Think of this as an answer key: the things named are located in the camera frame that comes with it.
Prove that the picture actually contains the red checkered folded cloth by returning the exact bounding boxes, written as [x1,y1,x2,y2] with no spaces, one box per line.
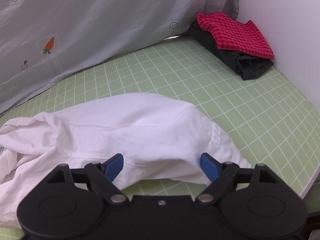
[196,12,274,60]

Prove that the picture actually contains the grey carrot print storage bag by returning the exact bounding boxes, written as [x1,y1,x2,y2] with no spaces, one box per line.
[1,0,239,113]

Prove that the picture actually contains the green grid cutting mat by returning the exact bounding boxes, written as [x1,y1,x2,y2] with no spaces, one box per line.
[0,32,320,240]

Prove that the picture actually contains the white pants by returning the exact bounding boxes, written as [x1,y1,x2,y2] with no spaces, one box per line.
[1,93,250,228]

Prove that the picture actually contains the black folded garment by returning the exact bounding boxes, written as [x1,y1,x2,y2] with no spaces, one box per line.
[189,20,273,80]

